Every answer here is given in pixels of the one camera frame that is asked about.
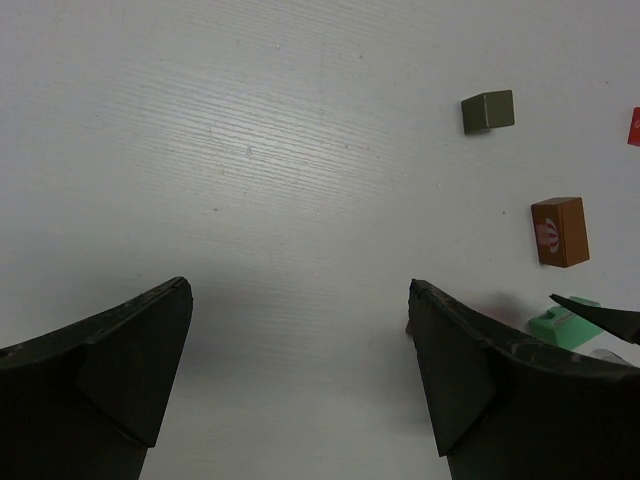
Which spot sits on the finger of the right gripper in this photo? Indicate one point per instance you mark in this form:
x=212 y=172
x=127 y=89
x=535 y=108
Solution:
x=623 y=324

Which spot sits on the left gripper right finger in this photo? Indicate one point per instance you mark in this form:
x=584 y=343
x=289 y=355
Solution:
x=504 y=405

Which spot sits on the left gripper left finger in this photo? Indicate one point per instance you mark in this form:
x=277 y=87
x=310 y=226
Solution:
x=87 y=401

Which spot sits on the green notched block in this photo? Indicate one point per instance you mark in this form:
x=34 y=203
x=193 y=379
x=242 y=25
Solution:
x=562 y=328

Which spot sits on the red rectangular block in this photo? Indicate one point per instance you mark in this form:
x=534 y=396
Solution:
x=634 y=130

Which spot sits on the brown block with picture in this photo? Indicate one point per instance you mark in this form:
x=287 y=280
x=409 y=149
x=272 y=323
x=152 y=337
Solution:
x=560 y=231

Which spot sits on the olive green cube block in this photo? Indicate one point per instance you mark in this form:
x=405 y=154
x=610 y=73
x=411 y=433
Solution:
x=487 y=111

